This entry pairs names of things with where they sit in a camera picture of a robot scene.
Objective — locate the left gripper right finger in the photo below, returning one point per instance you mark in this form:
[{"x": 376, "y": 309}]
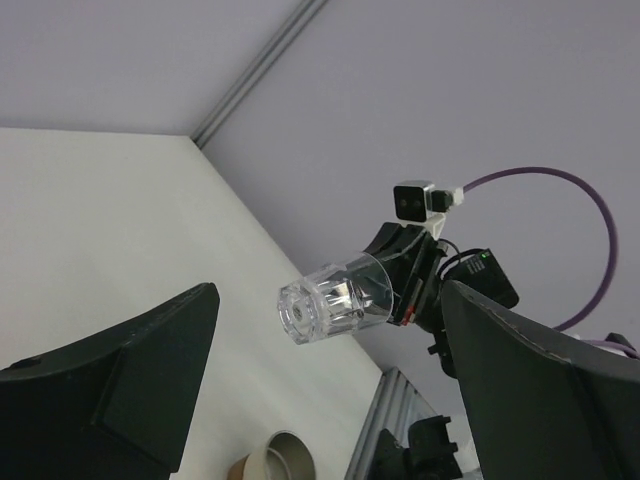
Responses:
[{"x": 540, "y": 404}]

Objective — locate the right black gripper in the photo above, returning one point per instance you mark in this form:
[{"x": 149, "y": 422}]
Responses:
[{"x": 418, "y": 267}]

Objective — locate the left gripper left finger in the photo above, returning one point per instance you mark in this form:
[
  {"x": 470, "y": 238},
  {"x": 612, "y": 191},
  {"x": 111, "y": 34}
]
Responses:
[{"x": 117, "y": 404}]

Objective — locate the clear plastic cup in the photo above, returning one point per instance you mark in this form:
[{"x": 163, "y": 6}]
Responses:
[{"x": 340, "y": 298}]

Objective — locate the steel cup left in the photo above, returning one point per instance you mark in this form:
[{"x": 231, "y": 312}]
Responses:
[{"x": 282, "y": 456}]

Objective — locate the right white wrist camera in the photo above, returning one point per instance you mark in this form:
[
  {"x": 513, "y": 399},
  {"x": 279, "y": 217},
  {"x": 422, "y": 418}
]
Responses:
[{"x": 421, "y": 203}]

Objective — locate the aluminium mounting rail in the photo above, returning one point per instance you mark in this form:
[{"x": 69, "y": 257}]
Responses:
[{"x": 396, "y": 405}]

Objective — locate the right aluminium frame post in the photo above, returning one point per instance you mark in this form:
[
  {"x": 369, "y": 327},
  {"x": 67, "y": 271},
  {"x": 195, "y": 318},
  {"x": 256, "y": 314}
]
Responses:
[{"x": 286, "y": 34}]

